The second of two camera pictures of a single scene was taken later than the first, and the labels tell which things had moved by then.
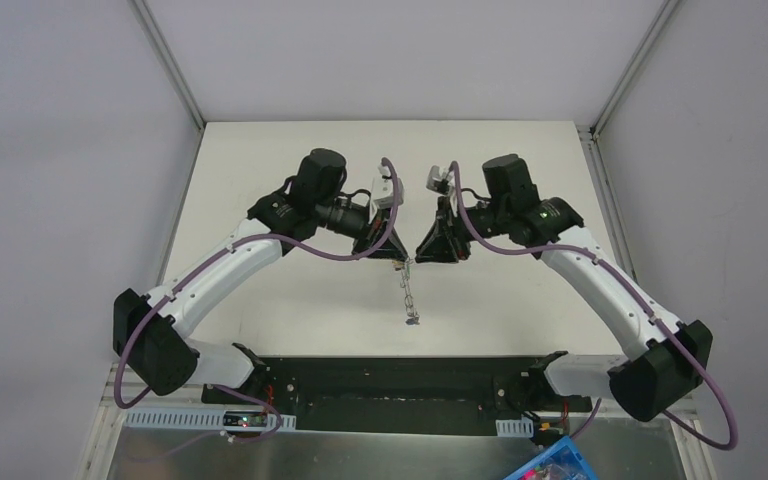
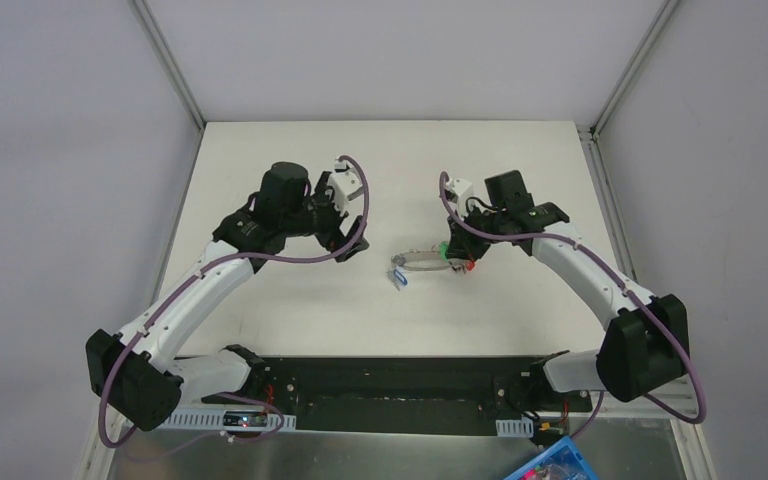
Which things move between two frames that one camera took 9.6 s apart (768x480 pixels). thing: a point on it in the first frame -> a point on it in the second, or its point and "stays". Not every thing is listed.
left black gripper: [371, 230] -> [330, 221]
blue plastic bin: [564, 462] stays
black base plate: [402, 395] stays
